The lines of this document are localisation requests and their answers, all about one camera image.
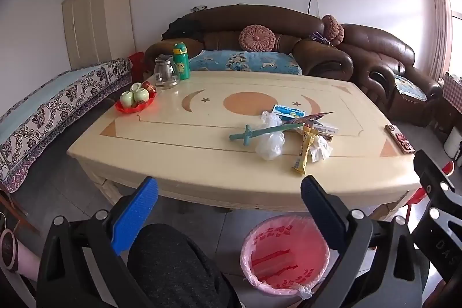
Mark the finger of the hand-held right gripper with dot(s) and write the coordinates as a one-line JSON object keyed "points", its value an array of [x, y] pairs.
{"points": [[431, 172]]}

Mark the small red cup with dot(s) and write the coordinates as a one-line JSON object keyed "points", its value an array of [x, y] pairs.
{"points": [[149, 87]]}

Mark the purple cloth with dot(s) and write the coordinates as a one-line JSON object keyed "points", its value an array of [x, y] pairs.
{"points": [[319, 38]]}

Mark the yellow snack wrapper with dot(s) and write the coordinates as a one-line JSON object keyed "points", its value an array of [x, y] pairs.
{"points": [[305, 153]]}

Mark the green cup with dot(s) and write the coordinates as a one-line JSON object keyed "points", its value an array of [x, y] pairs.
{"points": [[141, 96], [136, 87], [127, 99]]}

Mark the blue and white box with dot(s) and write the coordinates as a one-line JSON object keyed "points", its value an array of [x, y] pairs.
{"points": [[288, 111]]}

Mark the toy car package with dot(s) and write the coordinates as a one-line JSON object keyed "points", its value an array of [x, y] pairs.
{"points": [[400, 140]]}

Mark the checkered tablecloth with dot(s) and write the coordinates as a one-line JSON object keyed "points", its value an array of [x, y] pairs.
{"points": [[453, 91]]}

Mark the red tray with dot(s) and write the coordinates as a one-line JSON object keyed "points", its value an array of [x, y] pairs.
{"points": [[142, 105]]}

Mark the pink cylinder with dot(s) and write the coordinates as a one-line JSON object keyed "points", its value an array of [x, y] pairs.
{"points": [[21, 255]]}

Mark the pink curtain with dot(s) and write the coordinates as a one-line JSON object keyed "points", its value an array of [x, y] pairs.
{"points": [[439, 23]]}

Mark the teal toy sword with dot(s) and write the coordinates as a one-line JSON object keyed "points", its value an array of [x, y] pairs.
{"points": [[249, 135]]}

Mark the bed with patterned cover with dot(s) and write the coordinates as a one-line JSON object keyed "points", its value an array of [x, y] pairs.
{"points": [[47, 106]]}

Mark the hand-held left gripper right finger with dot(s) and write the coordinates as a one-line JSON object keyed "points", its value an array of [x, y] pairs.
{"points": [[321, 214]]}

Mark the pink round cushion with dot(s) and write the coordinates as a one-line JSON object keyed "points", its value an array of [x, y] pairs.
{"points": [[257, 38], [332, 28]]}

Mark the red bag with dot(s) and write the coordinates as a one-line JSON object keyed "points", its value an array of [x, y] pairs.
{"points": [[136, 64]]}

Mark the dark clothes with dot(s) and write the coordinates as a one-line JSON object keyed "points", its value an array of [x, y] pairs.
{"points": [[182, 29]]}

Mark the cream wardrobe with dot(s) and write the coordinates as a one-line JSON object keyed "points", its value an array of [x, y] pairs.
{"points": [[97, 19]]}

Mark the red chair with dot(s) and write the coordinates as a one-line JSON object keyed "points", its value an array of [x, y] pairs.
{"points": [[415, 196]]}

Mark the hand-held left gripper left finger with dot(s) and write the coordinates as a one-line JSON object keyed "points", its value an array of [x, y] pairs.
{"points": [[135, 214]]}

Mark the person's leg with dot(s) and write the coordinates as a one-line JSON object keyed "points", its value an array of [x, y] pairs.
{"points": [[180, 268]]}

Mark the brown leather sofa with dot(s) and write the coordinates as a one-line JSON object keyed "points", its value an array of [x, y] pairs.
{"points": [[223, 23]]}

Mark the blue seat cushion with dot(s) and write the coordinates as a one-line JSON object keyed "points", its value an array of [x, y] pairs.
{"points": [[409, 88]]}

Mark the white tissue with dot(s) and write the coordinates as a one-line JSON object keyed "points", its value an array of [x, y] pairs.
{"points": [[321, 149]]}

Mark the brown leather armchair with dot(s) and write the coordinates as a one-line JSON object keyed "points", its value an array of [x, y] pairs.
{"points": [[375, 51]]}

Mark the blue printed blanket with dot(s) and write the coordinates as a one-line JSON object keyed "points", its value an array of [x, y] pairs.
{"points": [[249, 62]]}

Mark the glass pitcher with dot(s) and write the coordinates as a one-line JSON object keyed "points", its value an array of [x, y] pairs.
{"points": [[166, 75]]}

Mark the white plastic bag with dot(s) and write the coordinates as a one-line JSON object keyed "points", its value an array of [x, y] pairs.
{"points": [[270, 142]]}

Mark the white and orange box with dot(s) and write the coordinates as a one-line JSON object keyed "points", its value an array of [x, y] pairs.
{"points": [[326, 129]]}

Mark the green water bottle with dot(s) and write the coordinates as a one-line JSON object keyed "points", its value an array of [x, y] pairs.
{"points": [[181, 64]]}

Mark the colourful snack wrapper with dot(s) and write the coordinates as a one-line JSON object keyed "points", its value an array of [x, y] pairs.
{"points": [[305, 118]]}

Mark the pink lined trash bin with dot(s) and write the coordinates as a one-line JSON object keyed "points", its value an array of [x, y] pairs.
{"points": [[285, 257]]}

